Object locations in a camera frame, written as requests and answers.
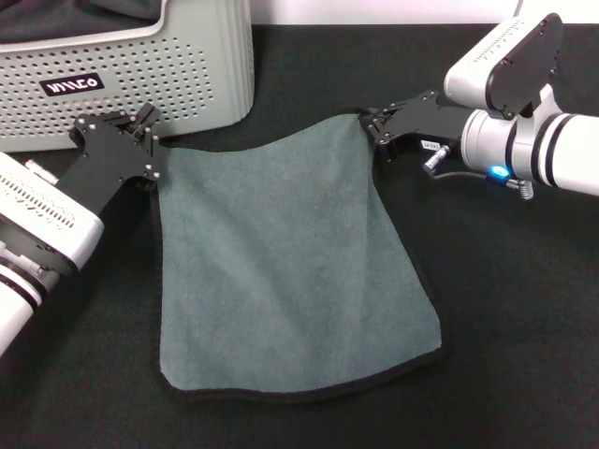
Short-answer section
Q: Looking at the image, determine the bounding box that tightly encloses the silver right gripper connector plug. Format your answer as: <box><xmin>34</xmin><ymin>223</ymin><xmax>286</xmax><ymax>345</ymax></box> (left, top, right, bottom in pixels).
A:
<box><xmin>422</xmin><ymin>144</ymin><xmax>451</xmax><ymax>174</ymax></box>

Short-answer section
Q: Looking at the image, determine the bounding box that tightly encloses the grey perforated storage box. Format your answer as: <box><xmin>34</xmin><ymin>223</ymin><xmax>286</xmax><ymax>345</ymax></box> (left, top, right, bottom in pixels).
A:
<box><xmin>0</xmin><ymin>0</ymin><xmax>257</xmax><ymax>154</ymax></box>

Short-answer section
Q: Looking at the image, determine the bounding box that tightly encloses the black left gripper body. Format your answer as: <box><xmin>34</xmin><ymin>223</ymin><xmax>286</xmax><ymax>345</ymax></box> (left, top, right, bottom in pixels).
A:
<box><xmin>58</xmin><ymin>116</ymin><xmax>163</xmax><ymax>214</ymax></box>

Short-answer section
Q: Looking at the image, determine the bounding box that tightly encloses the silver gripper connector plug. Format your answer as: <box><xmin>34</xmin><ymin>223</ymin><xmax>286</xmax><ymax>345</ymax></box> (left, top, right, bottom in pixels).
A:
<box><xmin>422</xmin><ymin>144</ymin><xmax>451</xmax><ymax>174</ymax></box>
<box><xmin>23</xmin><ymin>158</ymin><xmax>61</xmax><ymax>186</ymax></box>

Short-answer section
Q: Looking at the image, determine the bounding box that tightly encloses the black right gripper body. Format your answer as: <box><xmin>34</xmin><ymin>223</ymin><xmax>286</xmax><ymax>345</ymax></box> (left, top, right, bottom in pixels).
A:
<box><xmin>378</xmin><ymin>91</ymin><xmax>469</xmax><ymax>163</ymax></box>

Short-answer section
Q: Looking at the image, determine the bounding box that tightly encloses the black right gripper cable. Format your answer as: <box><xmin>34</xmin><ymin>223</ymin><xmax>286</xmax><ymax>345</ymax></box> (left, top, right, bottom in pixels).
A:
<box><xmin>431</xmin><ymin>168</ymin><xmax>535</xmax><ymax>201</ymax></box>

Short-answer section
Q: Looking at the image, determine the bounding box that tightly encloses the green towel with black trim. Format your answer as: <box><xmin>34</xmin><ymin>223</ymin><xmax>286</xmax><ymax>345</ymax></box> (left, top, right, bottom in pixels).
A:
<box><xmin>155</xmin><ymin>109</ymin><xmax>459</xmax><ymax>407</ymax></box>

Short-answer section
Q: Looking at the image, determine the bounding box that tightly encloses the dark cloth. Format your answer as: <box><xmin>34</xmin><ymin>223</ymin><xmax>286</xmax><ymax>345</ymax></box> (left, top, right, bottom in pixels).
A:
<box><xmin>0</xmin><ymin>0</ymin><xmax>170</xmax><ymax>47</ymax></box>

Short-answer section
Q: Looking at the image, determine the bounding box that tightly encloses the black tablecloth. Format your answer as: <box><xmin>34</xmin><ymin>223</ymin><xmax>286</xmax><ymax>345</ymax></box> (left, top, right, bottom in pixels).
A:
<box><xmin>0</xmin><ymin>22</ymin><xmax>599</xmax><ymax>449</ymax></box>

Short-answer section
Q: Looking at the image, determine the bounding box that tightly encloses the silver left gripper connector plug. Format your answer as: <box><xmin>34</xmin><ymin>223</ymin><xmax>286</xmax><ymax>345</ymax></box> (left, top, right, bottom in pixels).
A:
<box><xmin>23</xmin><ymin>158</ymin><xmax>61</xmax><ymax>186</ymax></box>

